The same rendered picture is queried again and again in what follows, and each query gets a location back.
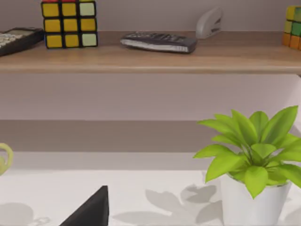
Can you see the wooden shelf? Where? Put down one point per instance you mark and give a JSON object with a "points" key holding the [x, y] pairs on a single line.
{"points": [[150, 60]]}

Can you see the black and silver remote control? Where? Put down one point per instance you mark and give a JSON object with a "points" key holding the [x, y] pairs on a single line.
{"points": [[160, 42]]}

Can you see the black calculator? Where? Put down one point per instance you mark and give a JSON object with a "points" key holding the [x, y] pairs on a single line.
{"points": [[14, 40]]}

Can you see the yellow faced puzzle cube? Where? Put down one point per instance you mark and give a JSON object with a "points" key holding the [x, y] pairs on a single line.
{"points": [[69, 23]]}

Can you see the green plant in white pot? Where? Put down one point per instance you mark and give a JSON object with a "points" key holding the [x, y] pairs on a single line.
{"points": [[254, 169]]}

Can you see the grey stapler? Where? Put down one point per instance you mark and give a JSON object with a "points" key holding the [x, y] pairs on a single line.
{"points": [[209, 23]]}

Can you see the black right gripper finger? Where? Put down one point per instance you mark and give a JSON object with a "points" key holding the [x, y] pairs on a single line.
{"points": [[94, 209]]}

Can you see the green and orange puzzle cube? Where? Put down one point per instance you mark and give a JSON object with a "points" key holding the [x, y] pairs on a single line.
{"points": [[292, 28]]}

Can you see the light green cup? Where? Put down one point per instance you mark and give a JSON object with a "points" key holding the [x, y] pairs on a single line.
{"points": [[4, 157]]}

